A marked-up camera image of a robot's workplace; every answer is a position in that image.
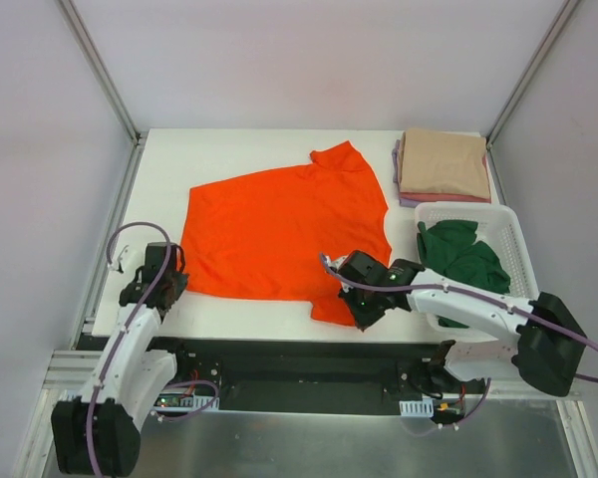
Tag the green t shirt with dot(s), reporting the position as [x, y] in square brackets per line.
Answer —
[451, 248]

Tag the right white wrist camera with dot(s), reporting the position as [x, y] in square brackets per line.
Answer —
[335, 264]

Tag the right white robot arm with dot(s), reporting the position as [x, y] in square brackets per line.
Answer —
[537, 339]

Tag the right aluminium post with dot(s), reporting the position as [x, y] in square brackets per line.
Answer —
[553, 33]

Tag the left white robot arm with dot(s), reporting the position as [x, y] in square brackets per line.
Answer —
[98, 431]

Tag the orange t shirt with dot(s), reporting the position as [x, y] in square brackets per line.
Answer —
[260, 236]

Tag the aluminium post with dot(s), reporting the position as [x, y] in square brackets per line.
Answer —
[87, 46]
[553, 33]

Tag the left white cable duct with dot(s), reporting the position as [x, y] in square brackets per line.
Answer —
[177, 402]

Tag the left aluminium post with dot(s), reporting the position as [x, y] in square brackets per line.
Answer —
[87, 46]

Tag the folded lavender t shirt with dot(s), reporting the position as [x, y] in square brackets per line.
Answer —
[404, 201]

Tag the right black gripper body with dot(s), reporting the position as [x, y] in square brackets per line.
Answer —
[361, 309]

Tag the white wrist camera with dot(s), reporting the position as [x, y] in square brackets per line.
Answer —
[128, 260]
[335, 264]

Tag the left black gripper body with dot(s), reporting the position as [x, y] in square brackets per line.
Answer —
[169, 291]

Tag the folded pink t shirt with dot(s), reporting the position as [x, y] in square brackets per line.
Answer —
[448, 197]

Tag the white cable duct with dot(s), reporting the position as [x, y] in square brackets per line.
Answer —
[177, 402]
[428, 408]

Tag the right white cable duct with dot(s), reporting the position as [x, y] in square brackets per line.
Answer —
[428, 408]

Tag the white plastic basket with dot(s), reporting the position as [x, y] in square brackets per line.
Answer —
[499, 228]

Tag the folded beige t shirt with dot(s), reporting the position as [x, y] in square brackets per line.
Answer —
[438, 162]

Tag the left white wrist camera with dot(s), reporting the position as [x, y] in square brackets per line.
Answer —
[128, 260]

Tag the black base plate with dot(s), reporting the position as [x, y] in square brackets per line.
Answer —
[322, 378]

